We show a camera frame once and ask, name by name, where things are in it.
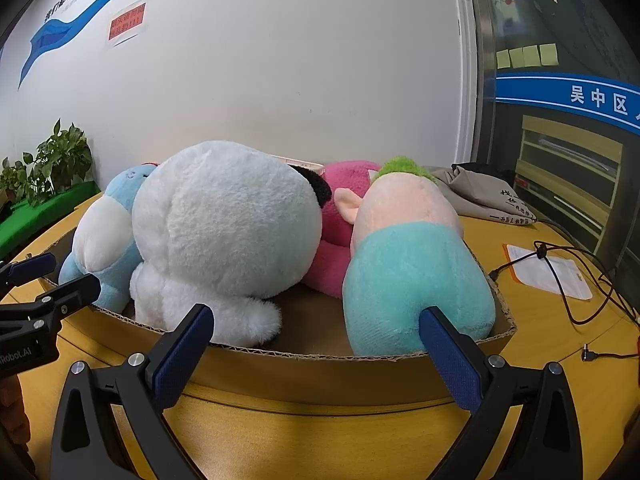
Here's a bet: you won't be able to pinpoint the white orange pouch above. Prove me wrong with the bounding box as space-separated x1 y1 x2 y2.
504 245 592 301

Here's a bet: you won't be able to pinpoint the cartoon sheep picture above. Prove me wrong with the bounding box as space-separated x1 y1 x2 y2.
491 0 521 36

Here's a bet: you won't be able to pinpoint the hand in orange glove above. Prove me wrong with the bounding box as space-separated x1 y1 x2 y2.
0 376 30 448

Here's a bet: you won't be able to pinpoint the black usb cable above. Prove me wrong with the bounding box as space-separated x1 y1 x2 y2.
487 239 640 363

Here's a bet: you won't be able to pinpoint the green table cloth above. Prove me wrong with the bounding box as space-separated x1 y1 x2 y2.
1 181 99 260

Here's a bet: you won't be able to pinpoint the green haired pastel plush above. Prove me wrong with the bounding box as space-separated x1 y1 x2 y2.
334 156 496 356

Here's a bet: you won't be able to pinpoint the red wall sign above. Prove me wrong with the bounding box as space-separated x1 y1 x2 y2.
105 0 148 49

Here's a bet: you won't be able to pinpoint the white panda plush toy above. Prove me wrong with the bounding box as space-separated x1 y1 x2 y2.
129 141 332 347

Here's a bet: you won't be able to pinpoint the cardboard box tray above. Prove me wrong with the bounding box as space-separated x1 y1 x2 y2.
8 156 519 409

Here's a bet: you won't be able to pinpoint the pink plush toy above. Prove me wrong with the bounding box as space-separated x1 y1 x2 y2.
303 160 380 299

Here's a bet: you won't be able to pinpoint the grey cloth bag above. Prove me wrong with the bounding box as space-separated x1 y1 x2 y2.
426 165 537 226

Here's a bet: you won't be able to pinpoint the yellow sticky notes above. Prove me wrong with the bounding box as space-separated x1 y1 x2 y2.
496 44 559 70

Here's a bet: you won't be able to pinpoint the small potted plant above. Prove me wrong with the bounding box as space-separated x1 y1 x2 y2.
1 157 30 203

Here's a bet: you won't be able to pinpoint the blue plush toy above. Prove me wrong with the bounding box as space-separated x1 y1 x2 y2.
58 162 157 314

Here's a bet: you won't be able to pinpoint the large potted plant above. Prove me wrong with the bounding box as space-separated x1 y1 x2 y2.
22 119 93 206

